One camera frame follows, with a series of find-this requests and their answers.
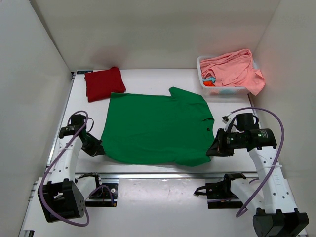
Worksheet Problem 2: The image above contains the aluminium table rail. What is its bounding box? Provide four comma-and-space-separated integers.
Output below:
44, 170, 279, 181

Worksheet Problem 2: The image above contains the pink t-shirt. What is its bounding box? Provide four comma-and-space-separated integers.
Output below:
200, 49, 265, 95

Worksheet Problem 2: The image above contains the white plastic basket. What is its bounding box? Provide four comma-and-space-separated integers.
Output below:
197, 55, 250, 97

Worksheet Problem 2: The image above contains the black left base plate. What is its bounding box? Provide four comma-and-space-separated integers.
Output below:
85, 179, 119, 208

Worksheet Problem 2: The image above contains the white front board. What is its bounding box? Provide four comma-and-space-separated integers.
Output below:
21, 179, 255, 237

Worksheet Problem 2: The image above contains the green t-shirt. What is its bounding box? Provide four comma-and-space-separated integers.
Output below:
101, 87, 215, 167

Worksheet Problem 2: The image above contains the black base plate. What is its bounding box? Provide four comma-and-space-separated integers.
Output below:
85, 179, 119, 208
194, 173, 246, 209

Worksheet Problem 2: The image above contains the orange garment in basket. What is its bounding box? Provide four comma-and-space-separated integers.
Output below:
202, 77, 216, 87

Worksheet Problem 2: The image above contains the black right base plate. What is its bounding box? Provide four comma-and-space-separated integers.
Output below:
194, 173, 246, 209

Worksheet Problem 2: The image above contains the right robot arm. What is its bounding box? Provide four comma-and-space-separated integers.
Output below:
206, 113, 309, 237

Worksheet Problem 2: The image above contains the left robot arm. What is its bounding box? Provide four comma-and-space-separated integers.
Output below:
38, 111, 105, 223

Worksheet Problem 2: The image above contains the folded red t-shirt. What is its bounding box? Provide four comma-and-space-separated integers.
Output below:
84, 67, 126, 103

